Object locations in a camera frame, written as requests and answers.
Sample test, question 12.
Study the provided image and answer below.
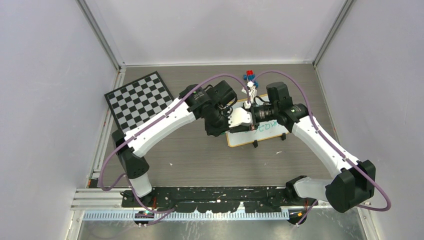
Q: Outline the yellow framed whiteboard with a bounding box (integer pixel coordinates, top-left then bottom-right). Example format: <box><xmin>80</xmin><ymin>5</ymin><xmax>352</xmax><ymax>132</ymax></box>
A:
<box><xmin>226</xmin><ymin>99</ymin><xmax>289</xmax><ymax>147</ymax></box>

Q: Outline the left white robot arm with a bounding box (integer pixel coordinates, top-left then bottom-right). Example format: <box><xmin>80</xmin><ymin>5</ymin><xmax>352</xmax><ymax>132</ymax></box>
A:
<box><xmin>112</xmin><ymin>80</ymin><xmax>237</xmax><ymax>207</ymax></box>

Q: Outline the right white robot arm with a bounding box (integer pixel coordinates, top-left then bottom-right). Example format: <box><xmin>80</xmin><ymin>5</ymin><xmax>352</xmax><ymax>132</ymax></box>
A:
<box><xmin>252</xmin><ymin>82</ymin><xmax>376</xmax><ymax>213</ymax></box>

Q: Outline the blue red toy car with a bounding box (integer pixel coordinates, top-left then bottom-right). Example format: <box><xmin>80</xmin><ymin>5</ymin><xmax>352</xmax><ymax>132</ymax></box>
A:
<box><xmin>243</xmin><ymin>70</ymin><xmax>259</xmax><ymax>88</ymax></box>

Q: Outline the black white checkerboard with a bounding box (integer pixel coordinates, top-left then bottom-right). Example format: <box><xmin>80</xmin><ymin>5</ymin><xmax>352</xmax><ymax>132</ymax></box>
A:
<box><xmin>104</xmin><ymin>71</ymin><xmax>175</xmax><ymax>133</ymax></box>

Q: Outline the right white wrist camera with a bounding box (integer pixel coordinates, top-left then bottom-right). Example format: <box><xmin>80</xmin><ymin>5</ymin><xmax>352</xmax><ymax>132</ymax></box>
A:
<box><xmin>242</xmin><ymin>81</ymin><xmax>257</xmax><ymax>110</ymax></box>

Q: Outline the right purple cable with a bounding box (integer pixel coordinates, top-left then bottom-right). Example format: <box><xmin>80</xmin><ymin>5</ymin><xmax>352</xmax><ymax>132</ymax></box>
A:
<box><xmin>252</xmin><ymin>69</ymin><xmax>392</xmax><ymax>227</ymax></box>

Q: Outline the purple cable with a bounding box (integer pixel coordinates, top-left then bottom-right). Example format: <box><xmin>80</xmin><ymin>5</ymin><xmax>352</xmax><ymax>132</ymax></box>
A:
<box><xmin>252</xmin><ymin>69</ymin><xmax>392</xmax><ymax>227</ymax></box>
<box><xmin>96</xmin><ymin>73</ymin><xmax>251</xmax><ymax>227</ymax></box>

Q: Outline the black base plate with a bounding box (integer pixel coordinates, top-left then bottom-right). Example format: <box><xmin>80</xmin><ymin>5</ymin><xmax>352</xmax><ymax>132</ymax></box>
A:
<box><xmin>120</xmin><ymin>186</ymin><xmax>317</xmax><ymax>214</ymax></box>

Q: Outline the aluminium frame rail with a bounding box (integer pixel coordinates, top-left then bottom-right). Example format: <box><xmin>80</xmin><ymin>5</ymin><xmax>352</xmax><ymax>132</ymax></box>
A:
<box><xmin>70</xmin><ymin>187</ymin><xmax>373</xmax><ymax>222</ymax></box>

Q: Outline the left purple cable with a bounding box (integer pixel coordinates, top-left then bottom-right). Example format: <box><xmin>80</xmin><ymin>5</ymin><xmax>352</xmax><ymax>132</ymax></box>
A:
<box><xmin>96</xmin><ymin>73</ymin><xmax>251</xmax><ymax>227</ymax></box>

